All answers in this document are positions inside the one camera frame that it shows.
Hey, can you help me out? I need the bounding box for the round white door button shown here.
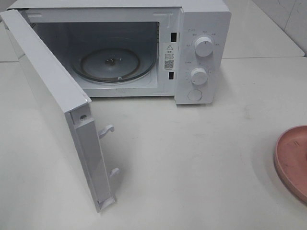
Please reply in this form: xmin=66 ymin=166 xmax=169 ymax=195
xmin=188 ymin=90 xmax=202 ymax=101

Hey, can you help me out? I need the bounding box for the white rotary knob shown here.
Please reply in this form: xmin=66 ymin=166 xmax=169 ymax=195
xmin=194 ymin=35 xmax=213 ymax=57
xmin=190 ymin=68 xmax=208 ymax=85

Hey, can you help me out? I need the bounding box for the white microwave door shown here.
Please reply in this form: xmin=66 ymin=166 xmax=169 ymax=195
xmin=0 ymin=10 xmax=119 ymax=212

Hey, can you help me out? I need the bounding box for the pink round plate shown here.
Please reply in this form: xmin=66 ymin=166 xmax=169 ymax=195
xmin=274 ymin=125 xmax=307 ymax=203

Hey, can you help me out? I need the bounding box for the glass microwave turntable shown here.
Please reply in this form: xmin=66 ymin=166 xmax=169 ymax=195
xmin=71 ymin=47 xmax=156 ymax=83

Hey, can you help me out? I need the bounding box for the white microwave oven body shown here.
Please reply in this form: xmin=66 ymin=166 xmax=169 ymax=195
xmin=6 ymin=0 xmax=231 ymax=104

